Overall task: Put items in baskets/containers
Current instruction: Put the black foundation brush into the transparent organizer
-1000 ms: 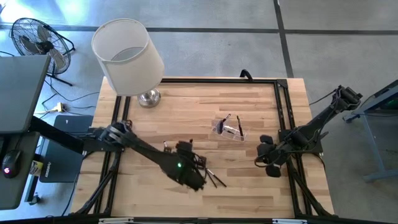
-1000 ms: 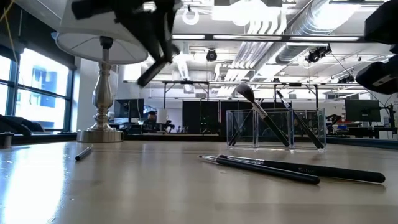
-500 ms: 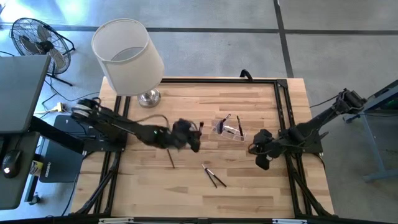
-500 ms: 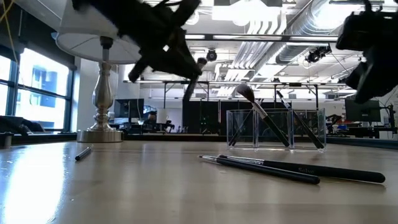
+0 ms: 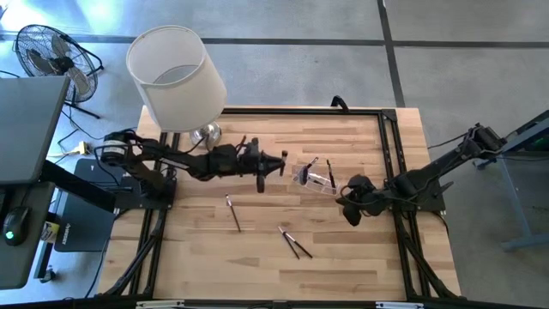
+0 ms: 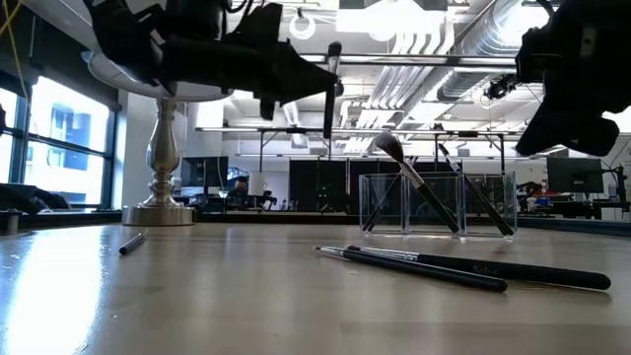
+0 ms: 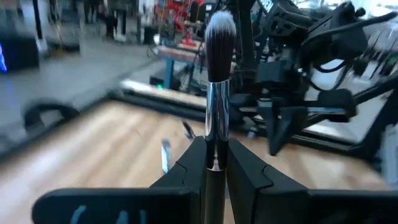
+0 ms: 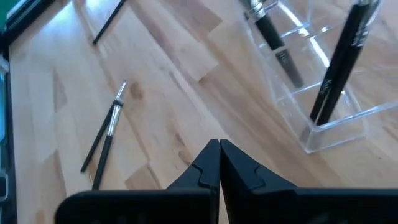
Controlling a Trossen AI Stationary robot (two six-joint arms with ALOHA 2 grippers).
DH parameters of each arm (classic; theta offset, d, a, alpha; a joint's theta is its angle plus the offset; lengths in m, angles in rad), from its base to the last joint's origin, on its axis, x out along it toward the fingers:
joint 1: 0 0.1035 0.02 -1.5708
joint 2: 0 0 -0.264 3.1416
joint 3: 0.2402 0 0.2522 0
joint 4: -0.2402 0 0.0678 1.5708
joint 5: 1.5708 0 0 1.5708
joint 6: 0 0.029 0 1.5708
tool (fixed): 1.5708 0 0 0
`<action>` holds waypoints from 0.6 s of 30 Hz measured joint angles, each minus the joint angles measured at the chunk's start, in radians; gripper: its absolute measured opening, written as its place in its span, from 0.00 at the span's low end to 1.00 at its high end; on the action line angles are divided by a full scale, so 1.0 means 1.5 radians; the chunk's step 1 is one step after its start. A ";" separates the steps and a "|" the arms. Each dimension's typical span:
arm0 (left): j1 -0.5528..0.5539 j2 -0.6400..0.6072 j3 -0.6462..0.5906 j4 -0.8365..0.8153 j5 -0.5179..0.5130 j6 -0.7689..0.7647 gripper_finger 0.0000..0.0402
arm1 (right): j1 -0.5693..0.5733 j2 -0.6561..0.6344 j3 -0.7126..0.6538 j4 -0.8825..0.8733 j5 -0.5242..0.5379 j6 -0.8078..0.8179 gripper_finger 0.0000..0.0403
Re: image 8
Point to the clear acrylic organizer container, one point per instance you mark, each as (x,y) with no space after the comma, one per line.
(342,137)

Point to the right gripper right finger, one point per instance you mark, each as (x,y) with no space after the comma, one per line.
(255,202)

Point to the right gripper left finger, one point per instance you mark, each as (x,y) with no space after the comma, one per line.
(186,205)

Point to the black aluminium table frame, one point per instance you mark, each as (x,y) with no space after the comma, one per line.
(9,93)

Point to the large fluffy powder brush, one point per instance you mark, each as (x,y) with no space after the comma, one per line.
(269,31)

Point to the thin black makeup brush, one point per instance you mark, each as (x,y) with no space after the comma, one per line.
(349,62)
(335,62)

